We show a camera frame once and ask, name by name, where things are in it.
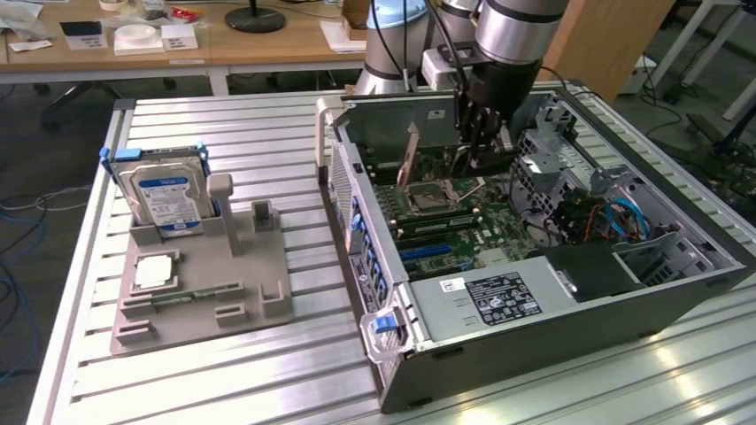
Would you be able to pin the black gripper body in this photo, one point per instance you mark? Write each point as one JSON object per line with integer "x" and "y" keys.
{"x": 501, "y": 86}

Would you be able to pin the graphics card with metal bracket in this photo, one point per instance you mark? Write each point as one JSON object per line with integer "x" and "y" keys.
{"x": 413, "y": 146}

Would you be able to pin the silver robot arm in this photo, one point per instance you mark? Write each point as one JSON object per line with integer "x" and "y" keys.
{"x": 389, "y": 44}

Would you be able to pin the perforated metal disk bay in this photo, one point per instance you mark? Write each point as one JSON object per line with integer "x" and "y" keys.
{"x": 531, "y": 150}

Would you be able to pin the metal socket cover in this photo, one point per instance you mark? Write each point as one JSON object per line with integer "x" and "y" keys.
{"x": 460, "y": 186}

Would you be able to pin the CPU socket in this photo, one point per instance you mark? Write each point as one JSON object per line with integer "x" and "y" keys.
{"x": 428, "y": 199}

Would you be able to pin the wooden cabinet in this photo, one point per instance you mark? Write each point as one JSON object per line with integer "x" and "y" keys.
{"x": 608, "y": 44}

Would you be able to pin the green motherboard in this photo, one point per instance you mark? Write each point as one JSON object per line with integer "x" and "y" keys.
{"x": 489, "y": 226}

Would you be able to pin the dark RAM stick with labels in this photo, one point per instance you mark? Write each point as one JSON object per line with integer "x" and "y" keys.
{"x": 437, "y": 222}

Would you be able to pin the white paper stack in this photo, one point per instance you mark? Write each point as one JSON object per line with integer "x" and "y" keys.
{"x": 343, "y": 37}

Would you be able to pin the blue expansion slot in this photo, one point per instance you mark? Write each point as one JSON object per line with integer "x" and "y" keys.
{"x": 425, "y": 251}

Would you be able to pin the cardboard box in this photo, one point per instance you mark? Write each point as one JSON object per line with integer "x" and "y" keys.
{"x": 355, "y": 13}

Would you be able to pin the black plastic shroud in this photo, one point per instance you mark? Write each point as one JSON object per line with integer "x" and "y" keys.
{"x": 591, "y": 270}

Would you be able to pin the wooden desk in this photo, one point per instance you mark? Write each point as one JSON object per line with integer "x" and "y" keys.
{"x": 265, "y": 48}

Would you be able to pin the black round lamp base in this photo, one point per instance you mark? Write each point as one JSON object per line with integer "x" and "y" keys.
{"x": 255, "y": 20}

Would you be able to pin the grey power supply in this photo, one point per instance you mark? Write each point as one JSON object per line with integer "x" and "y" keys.
{"x": 437, "y": 310}

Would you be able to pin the blue case latch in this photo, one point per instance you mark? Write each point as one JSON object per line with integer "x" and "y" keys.
{"x": 384, "y": 323}

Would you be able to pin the open grey PC case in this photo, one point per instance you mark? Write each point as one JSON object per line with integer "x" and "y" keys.
{"x": 531, "y": 336}

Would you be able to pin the white box with label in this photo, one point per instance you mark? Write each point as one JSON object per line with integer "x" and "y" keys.
{"x": 179, "y": 37}

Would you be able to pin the red packet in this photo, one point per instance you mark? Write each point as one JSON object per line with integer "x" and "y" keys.
{"x": 183, "y": 13}

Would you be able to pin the hard disk with blue carrier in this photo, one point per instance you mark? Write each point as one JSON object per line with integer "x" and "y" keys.
{"x": 161, "y": 199}

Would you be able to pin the white box with round hole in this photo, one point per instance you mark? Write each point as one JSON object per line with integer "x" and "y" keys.
{"x": 139, "y": 40}

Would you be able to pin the grey printed parts rack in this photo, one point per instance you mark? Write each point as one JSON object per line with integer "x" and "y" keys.
{"x": 207, "y": 319}

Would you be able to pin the silver CPU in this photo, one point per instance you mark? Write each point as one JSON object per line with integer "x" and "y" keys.
{"x": 153, "y": 272}

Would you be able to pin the green RAM stick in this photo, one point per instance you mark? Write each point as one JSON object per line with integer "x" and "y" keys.
{"x": 171, "y": 299}

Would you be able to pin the black office chair base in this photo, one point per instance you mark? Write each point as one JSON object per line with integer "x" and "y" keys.
{"x": 71, "y": 95}

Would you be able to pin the black and white box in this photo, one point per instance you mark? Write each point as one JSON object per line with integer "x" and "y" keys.
{"x": 84, "y": 35}

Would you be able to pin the small paper card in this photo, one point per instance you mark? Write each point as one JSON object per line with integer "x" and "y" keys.
{"x": 29, "y": 45}

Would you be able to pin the clear plastic bag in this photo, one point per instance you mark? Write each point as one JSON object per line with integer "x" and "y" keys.
{"x": 20, "y": 24}

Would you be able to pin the white camera box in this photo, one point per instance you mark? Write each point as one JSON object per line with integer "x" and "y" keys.
{"x": 440, "y": 68}

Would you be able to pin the white desk frame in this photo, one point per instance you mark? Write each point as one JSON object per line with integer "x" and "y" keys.
{"x": 679, "y": 48}

